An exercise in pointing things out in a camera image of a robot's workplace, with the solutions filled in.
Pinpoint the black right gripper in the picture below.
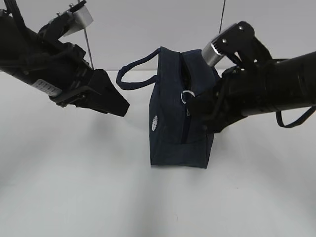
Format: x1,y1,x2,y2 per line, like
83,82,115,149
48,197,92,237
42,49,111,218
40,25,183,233
186,66,269,134

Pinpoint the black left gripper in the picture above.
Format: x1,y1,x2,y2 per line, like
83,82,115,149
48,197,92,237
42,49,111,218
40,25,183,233
48,48,129,117

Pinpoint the dark navy lunch bag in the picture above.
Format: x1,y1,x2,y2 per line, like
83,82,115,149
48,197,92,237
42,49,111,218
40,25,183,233
116,46,219,169

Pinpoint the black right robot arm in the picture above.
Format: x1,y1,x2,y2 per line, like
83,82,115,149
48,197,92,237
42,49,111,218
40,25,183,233
187,52,316,133

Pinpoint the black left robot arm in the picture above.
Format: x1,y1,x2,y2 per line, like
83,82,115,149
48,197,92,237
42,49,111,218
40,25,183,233
0,10,129,117

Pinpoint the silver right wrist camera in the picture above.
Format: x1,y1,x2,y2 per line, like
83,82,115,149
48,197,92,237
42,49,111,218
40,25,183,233
201,21,272,70

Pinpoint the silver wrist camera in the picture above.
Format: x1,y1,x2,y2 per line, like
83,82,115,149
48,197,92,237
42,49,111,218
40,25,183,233
201,21,272,70
49,0,94,39

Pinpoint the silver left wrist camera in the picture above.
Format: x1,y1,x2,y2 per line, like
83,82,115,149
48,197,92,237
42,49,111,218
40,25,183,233
49,0,94,39

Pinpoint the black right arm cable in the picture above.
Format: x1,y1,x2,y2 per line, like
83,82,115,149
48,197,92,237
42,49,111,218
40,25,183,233
275,106,316,129

